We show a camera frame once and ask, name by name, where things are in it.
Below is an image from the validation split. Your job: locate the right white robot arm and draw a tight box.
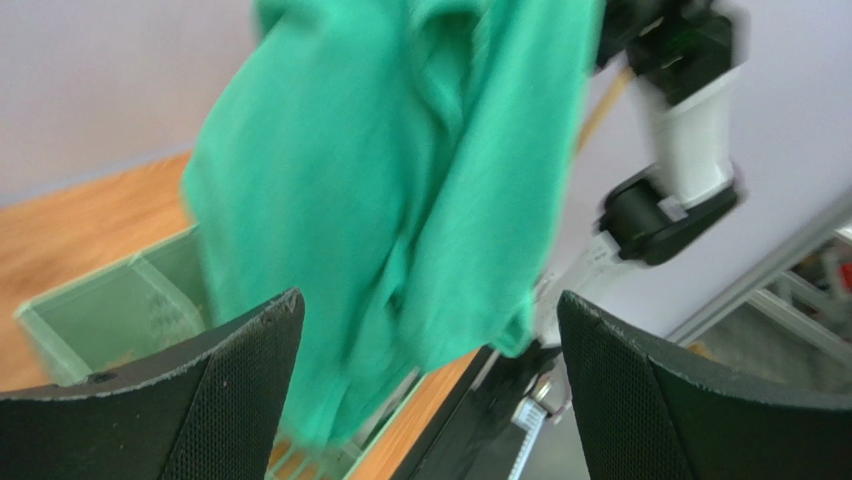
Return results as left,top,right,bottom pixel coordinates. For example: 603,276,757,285
535,1,741,348

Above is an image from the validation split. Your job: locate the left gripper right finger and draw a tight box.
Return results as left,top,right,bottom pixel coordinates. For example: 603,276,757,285
556,291,851,479

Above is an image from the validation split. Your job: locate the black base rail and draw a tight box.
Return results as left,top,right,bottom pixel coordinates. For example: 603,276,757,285
392,342,561,480

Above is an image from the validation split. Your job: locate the mint green file organizer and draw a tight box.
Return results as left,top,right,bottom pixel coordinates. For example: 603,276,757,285
18,230,419,479

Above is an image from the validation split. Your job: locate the wooden clothes rack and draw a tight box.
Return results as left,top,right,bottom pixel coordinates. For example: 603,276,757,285
575,66,634,155

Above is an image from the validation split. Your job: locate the green tank top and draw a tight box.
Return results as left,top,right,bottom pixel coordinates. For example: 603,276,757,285
182,1,603,448

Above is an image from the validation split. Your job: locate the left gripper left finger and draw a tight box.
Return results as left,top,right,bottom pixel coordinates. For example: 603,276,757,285
1,289,305,479

